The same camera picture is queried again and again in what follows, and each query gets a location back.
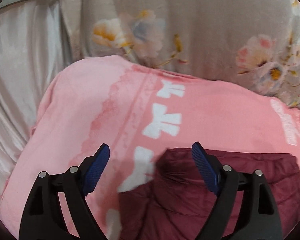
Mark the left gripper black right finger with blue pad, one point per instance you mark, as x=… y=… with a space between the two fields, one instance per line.
x=258 y=216

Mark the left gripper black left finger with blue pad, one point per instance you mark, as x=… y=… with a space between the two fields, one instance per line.
x=42 y=215

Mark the maroon quilted down jacket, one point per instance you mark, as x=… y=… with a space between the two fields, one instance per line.
x=175 y=204

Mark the pink blanket with white bows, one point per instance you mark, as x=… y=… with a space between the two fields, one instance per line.
x=139 y=112

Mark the silver satin curtain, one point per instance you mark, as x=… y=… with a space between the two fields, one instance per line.
x=33 y=50

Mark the grey floral bedsheet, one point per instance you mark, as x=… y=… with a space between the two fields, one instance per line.
x=253 y=43

